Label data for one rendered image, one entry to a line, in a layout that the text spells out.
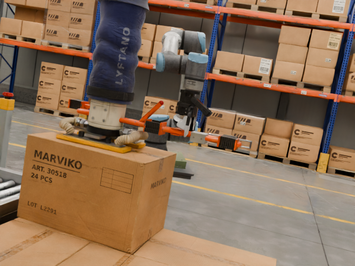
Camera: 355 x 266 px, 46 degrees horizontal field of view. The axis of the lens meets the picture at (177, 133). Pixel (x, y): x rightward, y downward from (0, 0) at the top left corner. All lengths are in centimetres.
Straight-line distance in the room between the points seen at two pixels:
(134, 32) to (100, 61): 20
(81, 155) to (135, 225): 38
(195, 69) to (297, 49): 726
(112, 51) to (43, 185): 69
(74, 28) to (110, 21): 826
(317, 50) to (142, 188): 757
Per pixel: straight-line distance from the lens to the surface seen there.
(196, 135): 187
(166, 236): 212
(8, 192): 251
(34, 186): 205
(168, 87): 1066
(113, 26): 194
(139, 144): 205
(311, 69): 902
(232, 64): 907
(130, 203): 180
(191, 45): 253
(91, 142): 193
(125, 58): 193
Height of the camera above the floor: 130
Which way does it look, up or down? 7 degrees down
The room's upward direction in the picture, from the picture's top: 10 degrees clockwise
